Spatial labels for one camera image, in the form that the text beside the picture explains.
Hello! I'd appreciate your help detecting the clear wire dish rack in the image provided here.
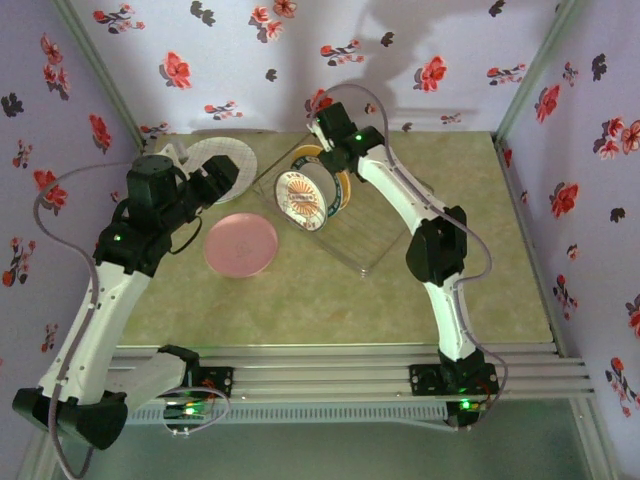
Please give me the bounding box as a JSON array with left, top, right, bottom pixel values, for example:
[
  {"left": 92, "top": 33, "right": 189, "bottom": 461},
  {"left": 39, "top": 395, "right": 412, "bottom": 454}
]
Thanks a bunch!
[{"left": 249, "top": 130, "right": 419, "bottom": 280}]

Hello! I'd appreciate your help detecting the thin black left wrist cable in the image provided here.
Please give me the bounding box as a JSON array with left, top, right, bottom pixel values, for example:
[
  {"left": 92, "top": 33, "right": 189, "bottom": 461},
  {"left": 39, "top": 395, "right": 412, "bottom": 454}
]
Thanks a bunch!
[{"left": 169, "top": 214, "right": 204, "bottom": 255}]

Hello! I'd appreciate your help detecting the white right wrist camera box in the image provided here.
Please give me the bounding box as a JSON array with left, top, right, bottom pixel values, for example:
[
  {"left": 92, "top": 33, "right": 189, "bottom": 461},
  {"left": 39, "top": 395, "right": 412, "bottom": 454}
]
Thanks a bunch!
[{"left": 306, "top": 118, "right": 335, "bottom": 152}]

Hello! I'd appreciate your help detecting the left controller board green light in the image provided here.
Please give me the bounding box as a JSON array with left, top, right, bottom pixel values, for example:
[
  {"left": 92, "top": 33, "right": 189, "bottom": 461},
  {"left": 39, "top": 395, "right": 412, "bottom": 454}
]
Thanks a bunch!
[{"left": 162, "top": 399, "right": 214, "bottom": 422}]

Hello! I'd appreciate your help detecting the white grid pattern plate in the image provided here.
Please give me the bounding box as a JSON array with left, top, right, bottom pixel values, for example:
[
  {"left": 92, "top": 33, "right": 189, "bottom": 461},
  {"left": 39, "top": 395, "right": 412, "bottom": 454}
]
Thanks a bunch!
[{"left": 187, "top": 137, "right": 259, "bottom": 205}]

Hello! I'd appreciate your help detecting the aluminium enclosure corner post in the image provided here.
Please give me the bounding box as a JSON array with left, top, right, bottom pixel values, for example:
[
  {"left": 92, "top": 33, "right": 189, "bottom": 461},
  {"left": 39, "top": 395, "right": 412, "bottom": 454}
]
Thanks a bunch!
[
  {"left": 494, "top": 0, "right": 589, "bottom": 141},
  {"left": 52, "top": 0, "right": 151, "bottom": 149}
]

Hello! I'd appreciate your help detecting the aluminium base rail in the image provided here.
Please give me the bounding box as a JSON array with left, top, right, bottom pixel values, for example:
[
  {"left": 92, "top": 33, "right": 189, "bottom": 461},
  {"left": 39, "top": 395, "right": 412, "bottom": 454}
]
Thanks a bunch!
[{"left": 107, "top": 342, "right": 597, "bottom": 401}]

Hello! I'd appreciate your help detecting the right controller board green light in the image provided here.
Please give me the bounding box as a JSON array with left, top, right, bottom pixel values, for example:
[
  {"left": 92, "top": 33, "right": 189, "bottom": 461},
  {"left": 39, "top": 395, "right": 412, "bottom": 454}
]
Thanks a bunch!
[{"left": 457, "top": 397, "right": 490, "bottom": 416}]

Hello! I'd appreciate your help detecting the lavender right arm cable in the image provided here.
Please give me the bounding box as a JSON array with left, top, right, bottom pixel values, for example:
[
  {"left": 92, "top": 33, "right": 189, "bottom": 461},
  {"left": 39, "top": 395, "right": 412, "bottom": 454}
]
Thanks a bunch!
[{"left": 305, "top": 83, "right": 510, "bottom": 432}]

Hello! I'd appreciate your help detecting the yellow plate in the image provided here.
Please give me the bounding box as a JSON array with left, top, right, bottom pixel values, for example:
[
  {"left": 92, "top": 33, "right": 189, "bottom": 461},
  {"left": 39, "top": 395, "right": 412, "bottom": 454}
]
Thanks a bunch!
[{"left": 291, "top": 143, "right": 352, "bottom": 201}]

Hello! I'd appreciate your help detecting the grey slotted cable duct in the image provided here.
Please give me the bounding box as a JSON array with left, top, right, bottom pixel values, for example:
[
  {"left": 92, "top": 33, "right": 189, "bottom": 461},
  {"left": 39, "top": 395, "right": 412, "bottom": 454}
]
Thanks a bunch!
[{"left": 124, "top": 403, "right": 449, "bottom": 426}]

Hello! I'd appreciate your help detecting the controller board green light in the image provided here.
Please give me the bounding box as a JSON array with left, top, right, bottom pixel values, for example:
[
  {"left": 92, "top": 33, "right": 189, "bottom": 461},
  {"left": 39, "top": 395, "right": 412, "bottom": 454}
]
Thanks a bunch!
[
  {"left": 457, "top": 397, "right": 490, "bottom": 416},
  {"left": 162, "top": 399, "right": 214, "bottom": 422}
]

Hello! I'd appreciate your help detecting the lavender arm cable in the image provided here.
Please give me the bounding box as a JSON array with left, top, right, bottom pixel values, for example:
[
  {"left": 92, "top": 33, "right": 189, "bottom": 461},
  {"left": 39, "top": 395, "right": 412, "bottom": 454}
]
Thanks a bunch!
[
  {"left": 32, "top": 149, "right": 231, "bottom": 480},
  {"left": 305, "top": 83, "right": 510, "bottom": 432}
]

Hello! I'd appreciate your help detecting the aluminium lower frame post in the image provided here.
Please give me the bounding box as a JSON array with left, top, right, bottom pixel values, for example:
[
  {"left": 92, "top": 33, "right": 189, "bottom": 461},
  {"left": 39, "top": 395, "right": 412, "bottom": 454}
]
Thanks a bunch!
[
  {"left": 19, "top": 442, "right": 54, "bottom": 480},
  {"left": 569, "top": 397, "right": 614, "bottom": 480}
]

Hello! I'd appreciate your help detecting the pink plate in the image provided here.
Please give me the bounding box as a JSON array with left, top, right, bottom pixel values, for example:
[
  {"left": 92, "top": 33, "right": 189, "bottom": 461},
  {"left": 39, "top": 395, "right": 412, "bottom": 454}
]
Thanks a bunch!
[{"left": 204, "top": 212, "right": 280, "bottom": 278}]

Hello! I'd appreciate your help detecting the small orange sunburst plate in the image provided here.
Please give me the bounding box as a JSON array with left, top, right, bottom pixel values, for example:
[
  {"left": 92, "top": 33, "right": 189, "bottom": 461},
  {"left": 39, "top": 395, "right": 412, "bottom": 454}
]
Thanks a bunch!
[{"left": 273, "top": 168, "right": 327, "bottom": 233}]

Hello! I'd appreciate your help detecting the lavender left arm cable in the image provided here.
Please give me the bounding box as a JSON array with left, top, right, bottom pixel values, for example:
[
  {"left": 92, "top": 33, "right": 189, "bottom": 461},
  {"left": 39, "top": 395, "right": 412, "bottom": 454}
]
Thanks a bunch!
[{"left": 32, "top": 149, "right": 231, "bottom": 480}]

